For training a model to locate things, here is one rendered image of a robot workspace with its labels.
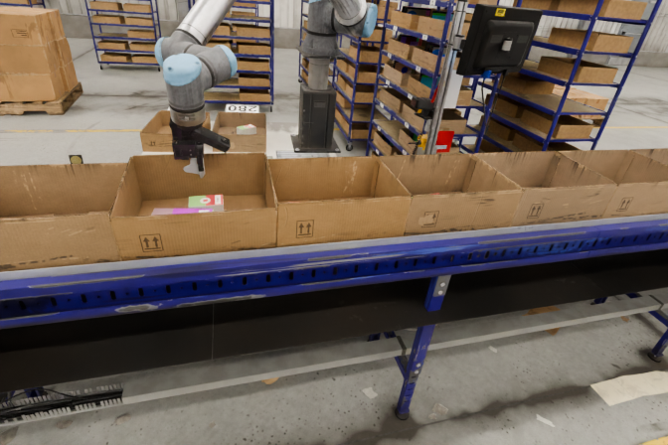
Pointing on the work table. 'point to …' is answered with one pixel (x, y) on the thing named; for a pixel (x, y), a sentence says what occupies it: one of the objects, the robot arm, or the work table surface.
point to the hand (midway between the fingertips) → (203, 173)
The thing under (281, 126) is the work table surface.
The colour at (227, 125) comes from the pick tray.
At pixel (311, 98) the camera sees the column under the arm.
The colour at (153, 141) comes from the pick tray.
